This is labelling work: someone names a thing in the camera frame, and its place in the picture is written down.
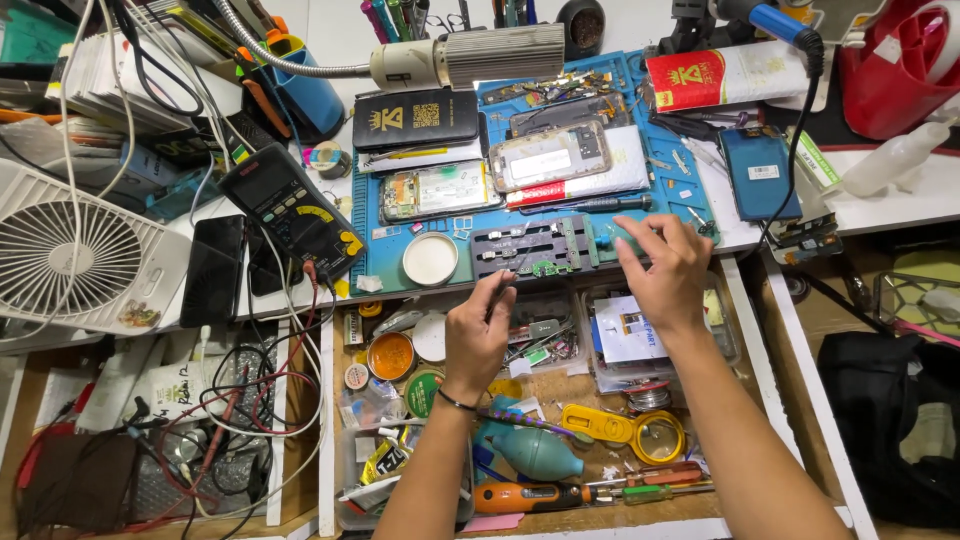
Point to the person's right hand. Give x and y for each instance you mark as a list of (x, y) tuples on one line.
[(671, 277)]

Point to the person's left hand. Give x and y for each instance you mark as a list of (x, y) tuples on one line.
[(472, 345)]

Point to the dark metal tweezers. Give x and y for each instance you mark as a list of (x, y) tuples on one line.
[(496, 296)]

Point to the white round lid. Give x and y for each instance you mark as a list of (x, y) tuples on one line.
[(430, 337)]

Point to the black wrist band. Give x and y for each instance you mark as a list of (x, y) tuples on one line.
[(455, 400)]

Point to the green round tin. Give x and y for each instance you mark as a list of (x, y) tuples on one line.
[(421, 394)]

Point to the clear box with papers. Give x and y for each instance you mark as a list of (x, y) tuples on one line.
[(626, 337)]

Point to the clear box of small parts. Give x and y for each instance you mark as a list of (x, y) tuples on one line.
[(551, 337)]

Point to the orange round tin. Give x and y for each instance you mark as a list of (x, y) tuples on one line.
[(390, 356)]

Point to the blue repair mat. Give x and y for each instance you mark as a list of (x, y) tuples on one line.
[(675, 191)]

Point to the purple and green brush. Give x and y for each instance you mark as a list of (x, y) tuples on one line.
[(525, 421)]

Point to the round white tin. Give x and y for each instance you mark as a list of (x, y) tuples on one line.
[(430, 259)]

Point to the black precision screwdriver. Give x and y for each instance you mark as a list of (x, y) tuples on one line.
[(592, 204)]

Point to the small green circuit board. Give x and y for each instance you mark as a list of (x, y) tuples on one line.
[(551, 268)]

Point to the black circuit board holder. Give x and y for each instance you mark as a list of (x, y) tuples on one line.
[(525, 244)]

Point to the small round paste tin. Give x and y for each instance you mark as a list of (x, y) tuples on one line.
[(356, 376)]

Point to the silver solder spool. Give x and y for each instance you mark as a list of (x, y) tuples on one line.
[(649, 396)]

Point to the white bubble mailer red edge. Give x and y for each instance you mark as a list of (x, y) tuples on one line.
[(628, 161)]

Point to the teal rubber air blower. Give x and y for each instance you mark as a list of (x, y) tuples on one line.
[(536, 454)]

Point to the blue phone screen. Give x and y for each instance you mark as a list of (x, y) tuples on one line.
[(759, 172)]

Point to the yellow and black glue tube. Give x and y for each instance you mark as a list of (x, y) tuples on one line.
[(384, 461)]

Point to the opened phone with exposed board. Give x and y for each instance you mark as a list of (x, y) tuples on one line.
[(442, 191)]

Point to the yellow magnifying glass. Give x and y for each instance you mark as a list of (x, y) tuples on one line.
[(652, 436)]

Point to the orange electric screwdriver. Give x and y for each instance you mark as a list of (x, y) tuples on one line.
[(525, 497)]

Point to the gold framed phone back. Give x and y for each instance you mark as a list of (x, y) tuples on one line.
[(551, 156)]

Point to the white and green label box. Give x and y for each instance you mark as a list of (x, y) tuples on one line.
[(816, 159)]

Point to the clear plastic tub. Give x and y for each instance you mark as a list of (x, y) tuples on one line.
[(360, 495)]

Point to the red and white packet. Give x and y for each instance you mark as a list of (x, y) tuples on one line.
[(720, 75)]

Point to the black phone under multimeter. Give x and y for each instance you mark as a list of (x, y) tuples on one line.
[(262, 266)]

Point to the black digital multimeter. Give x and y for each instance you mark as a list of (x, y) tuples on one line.
[(289, 206)]

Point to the black box with gold crown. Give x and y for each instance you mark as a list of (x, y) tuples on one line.
[(416, 118)]

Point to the clear glass tray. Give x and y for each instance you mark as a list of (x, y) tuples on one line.
[(915, 304)]

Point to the white plastic bottle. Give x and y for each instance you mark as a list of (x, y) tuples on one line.
[(896, 157)]

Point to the black bag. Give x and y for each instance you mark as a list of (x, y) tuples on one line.
[(885, 427)]

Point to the black tip cleaner pot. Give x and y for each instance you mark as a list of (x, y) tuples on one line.
[(581, 30)]

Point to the black smartphone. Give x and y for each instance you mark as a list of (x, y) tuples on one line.
[(212, 270)]

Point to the gooseneck desk lamp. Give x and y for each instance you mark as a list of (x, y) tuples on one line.
[(480, 56)]

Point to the blue plastic container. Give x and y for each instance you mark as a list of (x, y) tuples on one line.
[(311, 94)]

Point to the white handwritten pouch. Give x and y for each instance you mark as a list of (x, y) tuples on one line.
[(176, 390)]

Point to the red plastic fan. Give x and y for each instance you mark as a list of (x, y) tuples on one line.
[(900, 67)]

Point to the bunch of coloured pens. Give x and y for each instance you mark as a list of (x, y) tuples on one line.
[(394, 16)]

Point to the white desk fan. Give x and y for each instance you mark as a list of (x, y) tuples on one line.
[(82, 255)]

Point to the brown wallet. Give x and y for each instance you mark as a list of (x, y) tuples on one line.
[(75, 484)]

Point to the stack of white packets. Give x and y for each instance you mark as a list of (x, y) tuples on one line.
[(112, 82)]

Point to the dark phone frame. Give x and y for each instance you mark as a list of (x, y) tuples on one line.
[(570, 111)]

